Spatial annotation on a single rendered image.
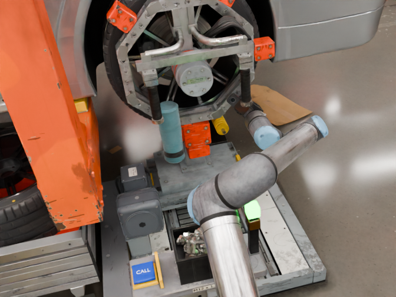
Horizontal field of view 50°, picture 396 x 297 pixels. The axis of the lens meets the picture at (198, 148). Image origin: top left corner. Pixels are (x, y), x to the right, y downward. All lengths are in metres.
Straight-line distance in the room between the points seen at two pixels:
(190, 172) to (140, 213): 0.50
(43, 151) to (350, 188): 1.62
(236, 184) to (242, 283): 0.26
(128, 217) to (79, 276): 0.32
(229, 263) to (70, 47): 1.05
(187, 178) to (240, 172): 0.97
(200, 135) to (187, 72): 0.40
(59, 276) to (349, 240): 1.29
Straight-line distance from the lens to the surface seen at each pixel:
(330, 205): 2.31
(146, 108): 1.79
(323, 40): 2.02
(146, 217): 1.78
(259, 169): 1.19
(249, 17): 1.83
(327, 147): 2.70
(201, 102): 1.93
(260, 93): 3.23
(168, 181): 2.13
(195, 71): 1.59
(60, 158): 1.39
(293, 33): 1.94
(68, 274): 1.88
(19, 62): 1.25
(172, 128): 1.71
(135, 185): 1.88
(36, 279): 1.90
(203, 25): 1.91
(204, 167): 2.17
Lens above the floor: 1.58
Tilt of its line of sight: 36 degrees down
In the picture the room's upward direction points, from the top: 7 degrees counter-clockwise
